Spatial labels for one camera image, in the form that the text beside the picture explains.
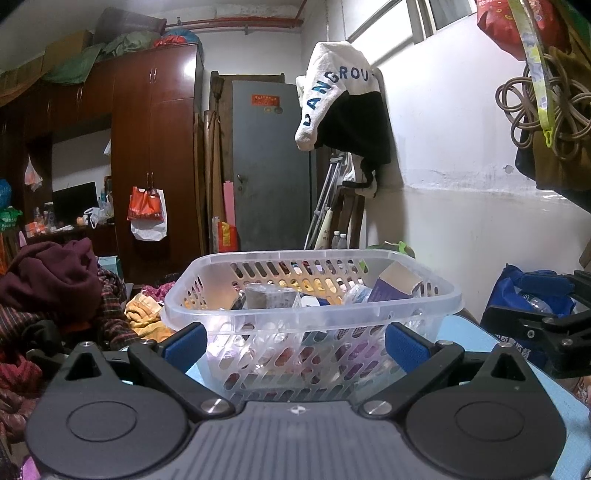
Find olive hanging bag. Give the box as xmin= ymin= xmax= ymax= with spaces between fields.
xmin=515 ymin=41 xmax=591 ymax=195

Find plaid cloth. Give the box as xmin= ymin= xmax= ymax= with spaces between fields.
xmin=92 ymin=268 xmax=140 ymax=343

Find teal box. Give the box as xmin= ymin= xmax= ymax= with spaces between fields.
xmin=98 ymin=255 xmax=125 ymax=280

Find coiled brown rope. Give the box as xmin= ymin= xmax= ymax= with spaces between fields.
xmin=496 ymin=53 xmax=591 ymax=160

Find pink plastic bag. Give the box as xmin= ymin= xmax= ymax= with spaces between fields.
xmin=24 ymin=156 xmax=44 ymax=191

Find red pipe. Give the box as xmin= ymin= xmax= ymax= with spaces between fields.
xmin=166 ymin=0 xmax=308 ymax=29

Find brown cardboard box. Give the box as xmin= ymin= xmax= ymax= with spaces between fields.
xmin=41 ymin=30 xmax=94 ymax=71

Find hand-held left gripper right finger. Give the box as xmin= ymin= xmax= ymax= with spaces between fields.
xmin=360 ymin=323 xmax=548 ymax=422

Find red hanging bag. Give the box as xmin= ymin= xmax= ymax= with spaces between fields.
xmin=475 ymin=0 xmax=570 ymax=62

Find pink roll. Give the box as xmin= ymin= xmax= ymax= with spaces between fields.
xmin=223 ymin=181 xmax=238 ymax=228

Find white and black jacket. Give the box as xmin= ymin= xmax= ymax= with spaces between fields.
xmin=295 ymin=41 xmax=393 ymax=200

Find clear packet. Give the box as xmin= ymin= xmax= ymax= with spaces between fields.
xmin=342 ymin=284 xmax=373 ymax=306

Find silver packet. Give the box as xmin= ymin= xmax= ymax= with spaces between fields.
xmin=245 ymin=282 xmax=302 ymax=311

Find brown wooden wardrobe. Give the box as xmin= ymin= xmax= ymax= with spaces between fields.
xmin=0 ymin=44 xmax=205 ymax=283

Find yellow-green strap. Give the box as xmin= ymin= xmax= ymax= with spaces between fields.
xmin=508 ymin=0 xmax=556 ymax=148

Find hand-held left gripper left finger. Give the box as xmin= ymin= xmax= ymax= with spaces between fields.
xmin=44 ymin=322 xmax=236 ymax=422

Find orange and white plastic bag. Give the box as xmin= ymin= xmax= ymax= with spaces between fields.
xmin=127 ymin=186 xmax=167 ymax=242

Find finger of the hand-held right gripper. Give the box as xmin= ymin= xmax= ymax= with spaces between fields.
xmin=521 ymin=270 xmax=591 ymax=315
xmin=481 ymin=305 xmax=591 ymax=380

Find metal rod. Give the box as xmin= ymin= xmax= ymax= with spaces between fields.
xmin=346 ymin=0 xmax=408 ymax=43

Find wooden planks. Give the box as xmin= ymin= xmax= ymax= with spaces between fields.
xmin=194 ymin=71 xmax=237 ymax=256

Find yellow cloth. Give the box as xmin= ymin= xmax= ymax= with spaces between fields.
xmin=124 ymin=293 xmax=175 ymax=343

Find grey door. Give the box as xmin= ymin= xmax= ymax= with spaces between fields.
xmin=232 ymin=80 xmax=317 ymax=253

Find green cloth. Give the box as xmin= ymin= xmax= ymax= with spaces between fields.
xmin=41 ymin=31 xmax=160 ymax=86

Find window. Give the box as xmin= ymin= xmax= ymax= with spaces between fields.
xmin=406 ymin=0 xmax=482 ymax=45

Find dark suitcase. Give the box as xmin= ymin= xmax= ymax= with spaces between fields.
xmin=95 ymin=7 xmax=167 ymax=45

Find metal crutches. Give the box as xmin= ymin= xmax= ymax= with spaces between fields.
xmin=304 ymin=150 xmax=348 ymax=251

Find black monitor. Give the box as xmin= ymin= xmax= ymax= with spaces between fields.
xmin=52 ymin=181 xmax=99 ymax=228

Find clear plastic basket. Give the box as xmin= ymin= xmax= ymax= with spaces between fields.
xmin=160 ymin=249 xmax=465 ymax=403

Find red packet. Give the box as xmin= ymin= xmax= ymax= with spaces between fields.
xmin=217 ymin=222 xmax=239 ymax=253

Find purple box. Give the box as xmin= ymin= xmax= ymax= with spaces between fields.
xmin=368 ymin=261 xmax=424 ymax=304

